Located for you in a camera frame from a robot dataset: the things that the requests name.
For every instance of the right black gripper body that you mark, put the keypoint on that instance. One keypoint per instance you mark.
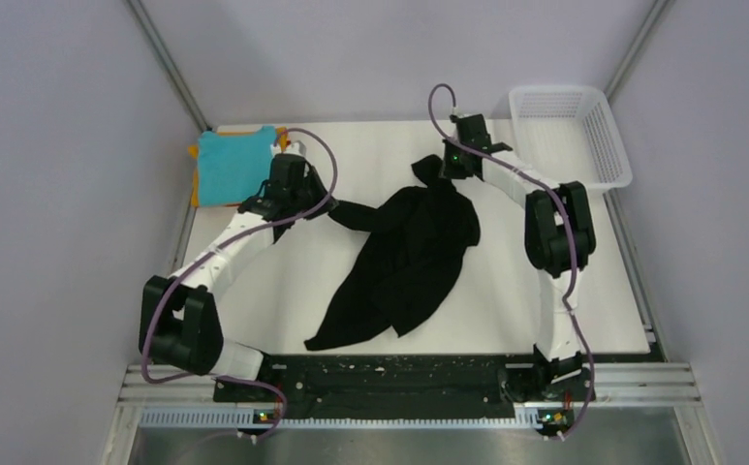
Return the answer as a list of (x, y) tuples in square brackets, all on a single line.
[(453, 165)]

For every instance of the black t-shirt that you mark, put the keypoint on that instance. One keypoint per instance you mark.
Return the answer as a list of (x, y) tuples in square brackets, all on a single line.
[(408, 264)]

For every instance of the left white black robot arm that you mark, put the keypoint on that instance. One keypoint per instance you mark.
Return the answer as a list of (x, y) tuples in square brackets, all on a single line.
[(179, 319)]

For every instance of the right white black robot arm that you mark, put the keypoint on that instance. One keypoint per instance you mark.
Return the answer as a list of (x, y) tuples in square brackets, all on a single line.
[(559, 234)]

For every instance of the folded yellow t-shirt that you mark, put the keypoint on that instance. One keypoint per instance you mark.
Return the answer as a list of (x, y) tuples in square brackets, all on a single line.
[(194, 186)]

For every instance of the folded cyan t-shirt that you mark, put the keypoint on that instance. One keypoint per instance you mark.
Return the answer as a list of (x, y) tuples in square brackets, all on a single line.
[(233, 167)]

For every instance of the white plastic basket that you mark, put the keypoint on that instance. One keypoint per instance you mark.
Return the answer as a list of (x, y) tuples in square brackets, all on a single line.
[(568, 133)]

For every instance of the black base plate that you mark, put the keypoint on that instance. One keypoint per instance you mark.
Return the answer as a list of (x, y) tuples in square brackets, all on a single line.
[(566, 383)]

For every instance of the white slotted cable duct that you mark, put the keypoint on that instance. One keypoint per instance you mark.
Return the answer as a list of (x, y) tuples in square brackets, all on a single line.
[(254, 419)]

